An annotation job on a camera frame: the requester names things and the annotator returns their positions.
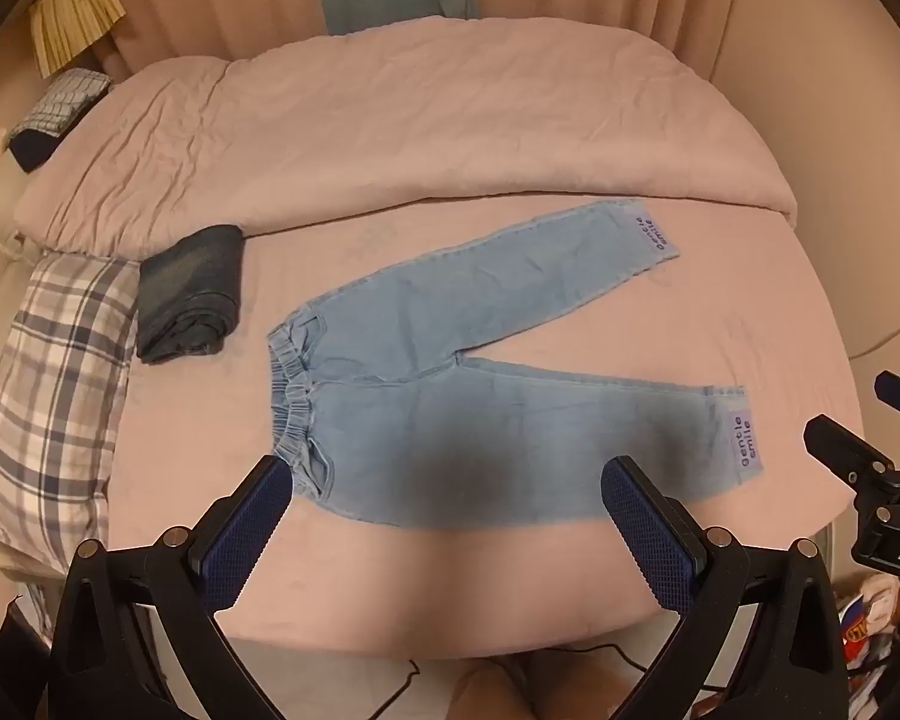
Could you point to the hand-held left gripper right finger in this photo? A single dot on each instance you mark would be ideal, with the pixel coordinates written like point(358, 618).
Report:
point(649, 532)

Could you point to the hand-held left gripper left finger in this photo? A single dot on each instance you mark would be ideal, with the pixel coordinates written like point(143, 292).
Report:
point(244, 532)

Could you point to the light blue denim pants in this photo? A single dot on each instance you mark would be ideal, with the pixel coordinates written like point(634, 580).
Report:
point(420, 330)

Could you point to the colourful packet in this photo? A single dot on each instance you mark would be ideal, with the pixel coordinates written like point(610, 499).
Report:
point(853, 619)

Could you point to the plaid pillow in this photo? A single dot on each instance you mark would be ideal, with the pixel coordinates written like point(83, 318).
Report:
point(52, 397)

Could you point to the folded dark denim jeans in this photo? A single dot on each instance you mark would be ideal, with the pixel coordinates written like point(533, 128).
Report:
point(187, 292)

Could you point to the black cloth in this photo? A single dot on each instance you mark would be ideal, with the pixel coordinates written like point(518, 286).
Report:
point(4, 667)

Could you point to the beige pillow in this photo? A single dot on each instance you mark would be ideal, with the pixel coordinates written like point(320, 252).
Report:
point(0, 202)

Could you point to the dark navy cloth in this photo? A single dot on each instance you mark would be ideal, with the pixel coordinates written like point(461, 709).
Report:
point(34, 148)

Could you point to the pink duvet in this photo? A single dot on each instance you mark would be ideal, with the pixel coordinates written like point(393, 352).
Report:
point(420, 112)

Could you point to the folded checked cloth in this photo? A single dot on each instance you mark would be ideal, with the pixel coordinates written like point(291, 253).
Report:
point(64, 99)

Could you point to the beige fringed cloth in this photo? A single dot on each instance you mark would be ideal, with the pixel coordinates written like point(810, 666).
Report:
point(71, 11)

